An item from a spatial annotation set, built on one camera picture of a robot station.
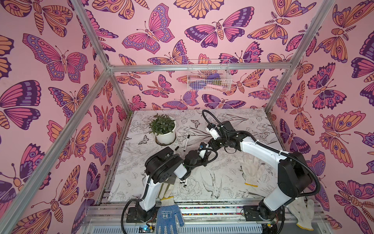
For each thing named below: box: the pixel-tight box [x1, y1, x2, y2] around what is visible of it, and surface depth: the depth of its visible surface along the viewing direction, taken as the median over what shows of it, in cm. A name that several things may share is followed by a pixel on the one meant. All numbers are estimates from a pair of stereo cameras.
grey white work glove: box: [158, 175, 180, 207], surface depth 81 cm
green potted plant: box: [149, 113, 176, 136], surface depth 91 cm
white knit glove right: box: [286, 195, 315, 231], surface depth 75 cm
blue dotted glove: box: [155, 195, 185, 234], surface depth 74 cm
